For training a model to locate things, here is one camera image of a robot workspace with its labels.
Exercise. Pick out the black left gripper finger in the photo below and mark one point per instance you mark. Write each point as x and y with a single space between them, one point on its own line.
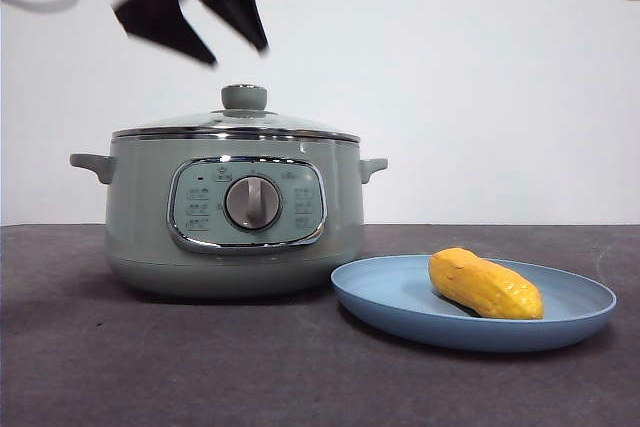
235 2
160 22

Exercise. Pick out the glass lid with green knob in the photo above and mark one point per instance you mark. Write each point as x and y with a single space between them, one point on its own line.
244 97

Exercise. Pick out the yellow corn cob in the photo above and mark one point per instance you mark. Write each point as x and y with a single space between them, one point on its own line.
485 284

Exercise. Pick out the green electric steamer pot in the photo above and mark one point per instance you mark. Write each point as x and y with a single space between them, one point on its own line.
145 207

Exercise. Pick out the blue round plate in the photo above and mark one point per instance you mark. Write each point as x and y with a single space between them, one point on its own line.
390 297

